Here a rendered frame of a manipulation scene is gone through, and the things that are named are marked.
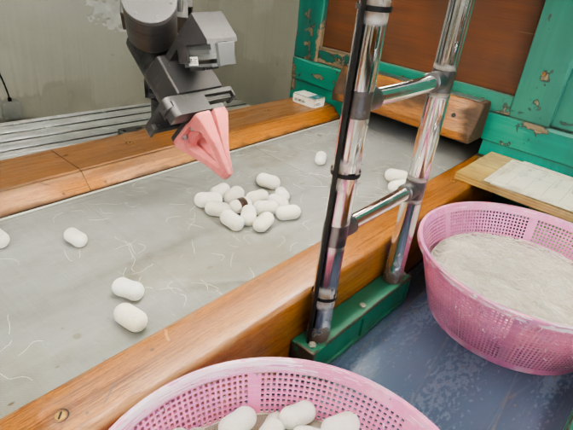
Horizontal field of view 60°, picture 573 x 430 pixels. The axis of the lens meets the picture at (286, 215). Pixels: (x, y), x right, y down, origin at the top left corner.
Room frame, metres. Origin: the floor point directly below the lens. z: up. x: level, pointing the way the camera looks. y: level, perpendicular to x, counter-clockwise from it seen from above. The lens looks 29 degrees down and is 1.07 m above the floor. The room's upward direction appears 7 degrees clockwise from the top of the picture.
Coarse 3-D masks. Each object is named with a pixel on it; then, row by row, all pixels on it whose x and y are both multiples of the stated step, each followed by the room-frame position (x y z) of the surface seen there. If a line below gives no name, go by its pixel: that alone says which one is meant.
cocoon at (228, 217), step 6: (228, 210) 0.55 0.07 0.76; (222, 216) 0.54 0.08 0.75; (228, 216) 0.54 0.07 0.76; (234, 216) 0.53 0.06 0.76; (222, 222) 0.54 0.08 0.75; (228, 222) 0.53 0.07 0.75; (234, 222) 0.53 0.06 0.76; (240, 222) 0.53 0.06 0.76; (234, 228) 0.52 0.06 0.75; (240, 228) 0.53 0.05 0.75
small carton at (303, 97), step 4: (296, 92) 1.05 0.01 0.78; (300, 92) 1.05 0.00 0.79; (304, 92) 1.06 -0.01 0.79; (308, 92) 1.06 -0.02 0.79; (296, 96) 1.04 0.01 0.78; (300, 96) 1.04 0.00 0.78; (304, 96) 1.03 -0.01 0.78; (308, 96) 1.03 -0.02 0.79; (312, 96) 1.03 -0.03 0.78; (316, 96) 1.03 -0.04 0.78; (320, 96) 1.04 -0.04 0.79; (292, 100) 1.05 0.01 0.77; (296, 100) 1.04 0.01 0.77; (300, 100) 1.04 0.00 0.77; (304, 100) 1.03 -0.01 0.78; (308, 100) 1.02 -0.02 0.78; (312, 100) 1.02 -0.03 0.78; (316, 100) 1.02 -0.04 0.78; (320, 100) 1.03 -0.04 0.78; (324, 100) 1.04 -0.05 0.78; (304, 104) 1.03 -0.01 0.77; (308, 104) 1.02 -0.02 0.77; (312, 104) 1.02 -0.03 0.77; (316, 104) 1.02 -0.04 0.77; (320, 104) 1.03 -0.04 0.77
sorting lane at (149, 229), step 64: (320, 128) 0.97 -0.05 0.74; (128, 192) 0.60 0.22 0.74; (192, 192) 0.62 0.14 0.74; (320, 192) 0.67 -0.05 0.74; (384, 192) 0.70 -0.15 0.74; (0, 256) 0.43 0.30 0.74; (64, 256) 0.44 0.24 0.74; (128, 256) 0.45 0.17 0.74; (192, 256) 0.47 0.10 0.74; (256, 256) 0.48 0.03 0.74; (0, 320) 0.33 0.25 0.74; (64, 320) 0.34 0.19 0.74; (0, 384) 0.26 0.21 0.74
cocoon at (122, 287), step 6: (114, 282) 0.38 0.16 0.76; (120, 282) 0.38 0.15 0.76; (126, 282) 0.38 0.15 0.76; (132, 282) 0.38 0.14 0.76; (138, 282) 0.38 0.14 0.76; (114, 288) 0.38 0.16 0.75; (120, 288) 0.38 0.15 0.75; (126, 288) 0.38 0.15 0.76; (132, 288) 0.38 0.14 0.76; (138, 288) 0.38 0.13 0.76; (120, 294) 0.38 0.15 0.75; (126, 294) 0.37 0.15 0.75; (132, 294) 0.37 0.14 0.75; (138, 294) 0.37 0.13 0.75
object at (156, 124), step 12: (156, 96) 0.58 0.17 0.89; (168, 96) 0.53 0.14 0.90; (180, 96) 0.54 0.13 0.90; (216, 96) 0.58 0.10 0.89; (228, 96) 0.59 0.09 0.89; (156, 108) 0.53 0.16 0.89; (168, 108) 0.52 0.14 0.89; (156, 120) 0.54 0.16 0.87; (168, 120) 0.56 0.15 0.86; (156, 132) 0.55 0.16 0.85
